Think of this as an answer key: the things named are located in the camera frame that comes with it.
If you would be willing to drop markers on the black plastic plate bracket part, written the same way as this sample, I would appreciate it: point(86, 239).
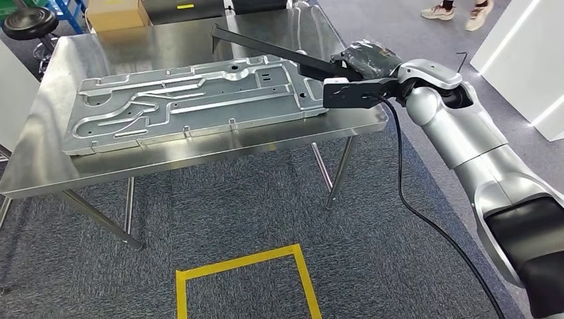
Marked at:
point(264, 46)

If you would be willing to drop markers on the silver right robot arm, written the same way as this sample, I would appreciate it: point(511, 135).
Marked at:
point(476, 132)

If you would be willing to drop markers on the stamped grey metal panel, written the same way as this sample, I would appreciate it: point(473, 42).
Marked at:
point(198, 110)

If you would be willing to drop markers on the yellow floor tape square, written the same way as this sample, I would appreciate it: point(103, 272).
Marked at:
point(304, 273)

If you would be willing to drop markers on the dark grey device yellow label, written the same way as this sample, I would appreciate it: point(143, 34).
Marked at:
point(185, 13)

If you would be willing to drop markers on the person's beige shoe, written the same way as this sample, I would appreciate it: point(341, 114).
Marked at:
point(479, 15)
point(437, 12)

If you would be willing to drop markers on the brown cardboard box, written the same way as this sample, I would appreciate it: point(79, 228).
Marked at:
point(116, 15)

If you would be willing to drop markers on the white lit display plinth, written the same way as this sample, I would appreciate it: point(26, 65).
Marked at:
point(520, 57)

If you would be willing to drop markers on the white cabinet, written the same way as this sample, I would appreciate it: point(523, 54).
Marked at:
point(15, 97)

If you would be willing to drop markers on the black round stool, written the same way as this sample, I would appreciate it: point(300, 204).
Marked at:
point(28, 22)

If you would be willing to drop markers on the green plastic crate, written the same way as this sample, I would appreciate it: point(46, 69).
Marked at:
point(17, 6)

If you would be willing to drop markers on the black camera module with bracket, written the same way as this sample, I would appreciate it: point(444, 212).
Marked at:
point(348, 94)

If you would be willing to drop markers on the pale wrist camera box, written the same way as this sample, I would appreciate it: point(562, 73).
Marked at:
point(429, 70)

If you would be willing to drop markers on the blue metal frame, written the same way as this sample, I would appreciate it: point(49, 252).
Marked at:
point(70, 15)

